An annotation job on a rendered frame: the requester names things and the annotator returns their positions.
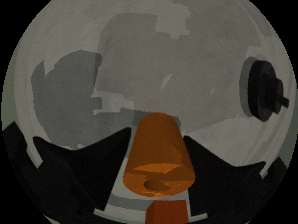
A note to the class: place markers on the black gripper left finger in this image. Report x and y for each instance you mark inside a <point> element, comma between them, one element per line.
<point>93,169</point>

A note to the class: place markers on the orange knob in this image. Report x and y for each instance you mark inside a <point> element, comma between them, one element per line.
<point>158,164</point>

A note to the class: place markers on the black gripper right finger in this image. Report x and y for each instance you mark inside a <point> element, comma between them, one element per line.
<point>214,177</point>

